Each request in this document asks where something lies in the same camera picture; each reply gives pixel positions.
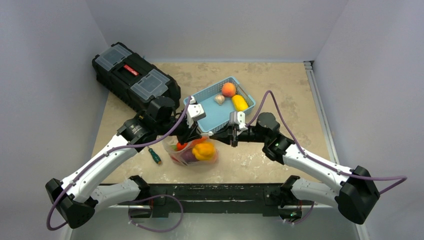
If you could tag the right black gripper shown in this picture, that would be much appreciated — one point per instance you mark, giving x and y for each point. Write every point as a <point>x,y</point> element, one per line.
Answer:
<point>233,134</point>

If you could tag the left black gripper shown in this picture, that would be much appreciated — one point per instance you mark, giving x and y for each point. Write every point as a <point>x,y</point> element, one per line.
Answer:
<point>188,133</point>

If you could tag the red toy chili pepper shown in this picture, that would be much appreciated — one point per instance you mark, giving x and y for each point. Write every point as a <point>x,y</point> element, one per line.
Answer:
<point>182,146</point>

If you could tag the clear zip top bag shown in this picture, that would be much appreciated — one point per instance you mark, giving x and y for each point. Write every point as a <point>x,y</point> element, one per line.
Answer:
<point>169,145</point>

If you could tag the yellow toy bell pepper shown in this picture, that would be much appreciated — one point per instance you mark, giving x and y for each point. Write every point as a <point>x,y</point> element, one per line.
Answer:
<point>204,151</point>

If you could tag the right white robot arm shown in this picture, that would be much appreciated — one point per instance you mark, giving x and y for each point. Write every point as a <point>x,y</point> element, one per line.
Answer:
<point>350,190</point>

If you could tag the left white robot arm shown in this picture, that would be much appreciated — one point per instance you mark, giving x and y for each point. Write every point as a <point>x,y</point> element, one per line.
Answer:
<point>77,197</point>

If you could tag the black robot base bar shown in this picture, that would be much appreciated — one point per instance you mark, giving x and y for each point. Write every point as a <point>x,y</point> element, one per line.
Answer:
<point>158,200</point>

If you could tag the yellow toy lemon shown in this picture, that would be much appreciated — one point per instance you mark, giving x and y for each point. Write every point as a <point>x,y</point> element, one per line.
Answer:
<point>239,103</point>

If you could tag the light blue plastic basket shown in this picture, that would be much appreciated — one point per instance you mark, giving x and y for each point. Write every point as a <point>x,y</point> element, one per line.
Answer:
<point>218,115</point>

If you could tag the white toy garlic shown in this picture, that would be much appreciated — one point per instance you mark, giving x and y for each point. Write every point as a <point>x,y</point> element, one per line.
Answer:
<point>219,99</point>

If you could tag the peach toy fruit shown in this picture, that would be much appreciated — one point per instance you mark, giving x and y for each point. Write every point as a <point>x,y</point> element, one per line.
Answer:
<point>228,90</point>

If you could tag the black plastic toolbox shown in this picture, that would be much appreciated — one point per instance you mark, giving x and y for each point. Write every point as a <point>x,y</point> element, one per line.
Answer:
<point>132,79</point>

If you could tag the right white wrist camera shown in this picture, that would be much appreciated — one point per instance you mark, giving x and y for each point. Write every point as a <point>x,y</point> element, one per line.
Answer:
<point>238,118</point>

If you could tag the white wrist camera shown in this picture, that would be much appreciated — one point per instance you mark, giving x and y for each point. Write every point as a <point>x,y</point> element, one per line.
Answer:
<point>238,118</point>
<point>195,112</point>

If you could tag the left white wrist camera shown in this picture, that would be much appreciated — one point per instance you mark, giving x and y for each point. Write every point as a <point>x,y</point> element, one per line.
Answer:
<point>195,112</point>

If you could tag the green handled screwdriver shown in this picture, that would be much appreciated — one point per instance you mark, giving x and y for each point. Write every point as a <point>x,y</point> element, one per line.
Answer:
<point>155,156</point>

